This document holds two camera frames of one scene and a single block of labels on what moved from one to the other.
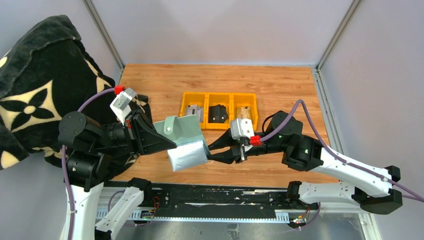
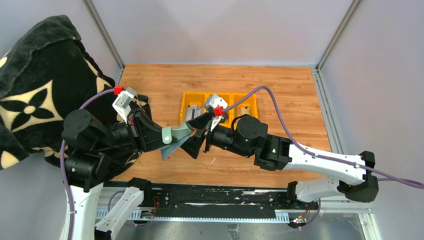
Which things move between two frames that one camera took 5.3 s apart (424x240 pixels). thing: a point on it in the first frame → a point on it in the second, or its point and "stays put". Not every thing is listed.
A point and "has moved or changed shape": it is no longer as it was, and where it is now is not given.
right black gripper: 225,140 → 192,145
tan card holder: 243,112 stays put
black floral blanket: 45,75 stays put
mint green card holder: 185,131 has moved or changed shape
